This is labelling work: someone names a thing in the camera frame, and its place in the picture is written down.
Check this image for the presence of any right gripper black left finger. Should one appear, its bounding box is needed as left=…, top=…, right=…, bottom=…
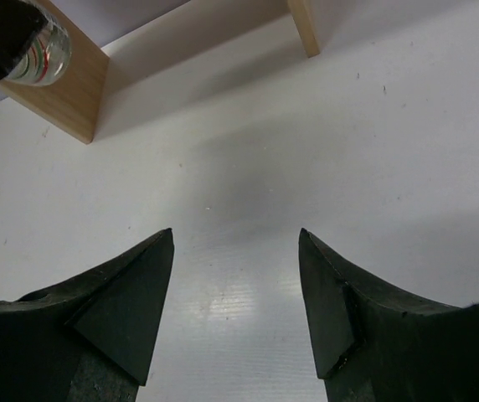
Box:
left=0, top=229, right=174, bottom=401

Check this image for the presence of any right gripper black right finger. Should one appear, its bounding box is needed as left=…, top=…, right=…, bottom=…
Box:
left=298, top=230, right=479, bottom=401

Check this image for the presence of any clear bottle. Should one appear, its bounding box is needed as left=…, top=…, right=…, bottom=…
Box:
left=6, top=1, right=72, bottom=86

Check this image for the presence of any wooden two-tier shelf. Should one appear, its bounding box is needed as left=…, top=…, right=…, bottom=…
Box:
left=0, top=1, right=322, bottom=144

